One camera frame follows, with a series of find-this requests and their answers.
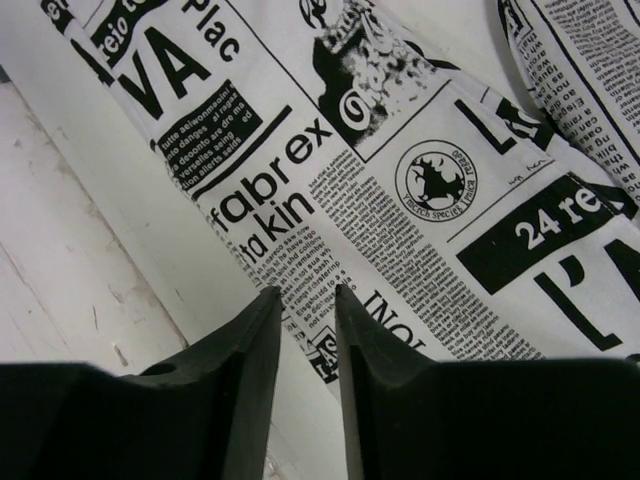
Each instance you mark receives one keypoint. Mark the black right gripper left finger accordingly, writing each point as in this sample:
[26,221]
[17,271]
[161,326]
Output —
[202,413]

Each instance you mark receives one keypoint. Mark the newspaper print trousers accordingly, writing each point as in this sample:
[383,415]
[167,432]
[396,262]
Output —
[325,145]

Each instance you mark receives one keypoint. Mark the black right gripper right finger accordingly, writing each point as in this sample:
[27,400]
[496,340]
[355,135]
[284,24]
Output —
[407,416]

